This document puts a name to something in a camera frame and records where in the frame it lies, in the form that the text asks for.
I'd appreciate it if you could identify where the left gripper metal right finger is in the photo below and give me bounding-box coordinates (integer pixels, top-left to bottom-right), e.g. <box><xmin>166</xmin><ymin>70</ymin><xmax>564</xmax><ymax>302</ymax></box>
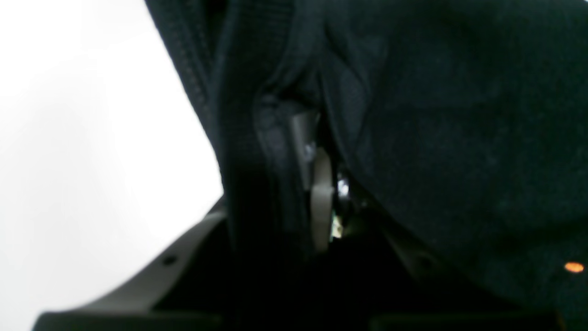
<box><xmin>311</xmin><ymin>148</ymin><xmax>334</xmax><ymax>253</ymax></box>

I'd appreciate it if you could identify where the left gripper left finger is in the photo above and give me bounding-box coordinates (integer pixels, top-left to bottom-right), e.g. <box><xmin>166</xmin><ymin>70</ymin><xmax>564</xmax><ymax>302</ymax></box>
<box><xmin>255</xmin><ymin>94</ymin><xmax>317</xmax><ymax>194</ymax></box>

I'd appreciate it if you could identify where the black T-shirt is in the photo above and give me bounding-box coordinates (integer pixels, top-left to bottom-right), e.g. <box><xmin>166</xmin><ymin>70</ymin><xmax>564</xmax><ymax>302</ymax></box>
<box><xmin>146</xmin><ymin>0</ymin><xmax>587</xmax><ymax>331</ymax></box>

